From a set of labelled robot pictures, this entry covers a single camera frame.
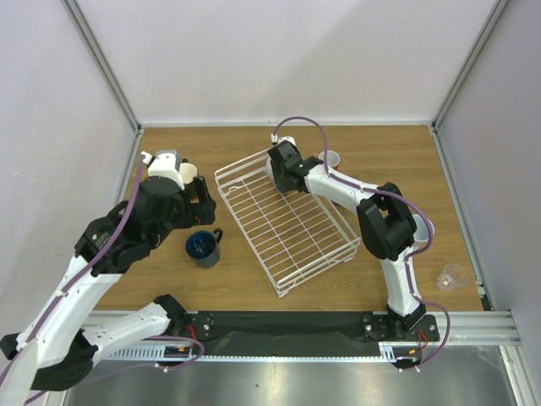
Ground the dark blue enamel mug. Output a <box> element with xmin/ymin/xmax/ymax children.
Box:
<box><xmin>185</xmin><ymin>228</ymin><xmax>223</xmax><ymax>269</ymax></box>

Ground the black mug white interior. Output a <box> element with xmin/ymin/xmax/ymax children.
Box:
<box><xmin>178</xmin><ymin>162</ymin><xmax>198</xmax><ymax>188</ymax></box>

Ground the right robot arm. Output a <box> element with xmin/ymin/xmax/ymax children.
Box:
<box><xmin>267</xmin><ymin>136</ymin><xmax>426</xmax><ymax>340</ymax></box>

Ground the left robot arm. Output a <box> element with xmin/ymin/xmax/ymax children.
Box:
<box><xmin>1</xmin><ymin>176</ymin><xmax>216</xmax><ymax>392</ymax></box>

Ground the red mug white interior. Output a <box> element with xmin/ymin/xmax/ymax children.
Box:
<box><xmin>314</xmin><ymin>150</ymin><xmax>341</xmax><ymax>170</ymax></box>

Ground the clear plastic cup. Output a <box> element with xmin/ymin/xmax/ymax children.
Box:
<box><xmin>413</xmin><ymin>213</ymin><xmax>434</xmax><ymax>250</ymax></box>

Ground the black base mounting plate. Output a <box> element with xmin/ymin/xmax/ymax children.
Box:
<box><xmin>188</xmin><ymin>311</ymin><xmax>440</xmax><ymax>358</ymax></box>

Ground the clear wine glass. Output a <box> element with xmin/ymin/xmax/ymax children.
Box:
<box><xmin>436</xmin><ymin>264</ymin><xmax>468</xmax><ymax>291</ymax></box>

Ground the white wire dish rack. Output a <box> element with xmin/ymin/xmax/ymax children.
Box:
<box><xmin>215</xmin><ymin>151</ymin><xmax>361</xmax><ymax>297</ymax></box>

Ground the aluminium cable duct rail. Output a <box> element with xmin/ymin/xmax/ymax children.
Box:
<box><xmin>102</xmin><ymin>342</ymin><xmax>166</xmax><ymax>362</ymax></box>

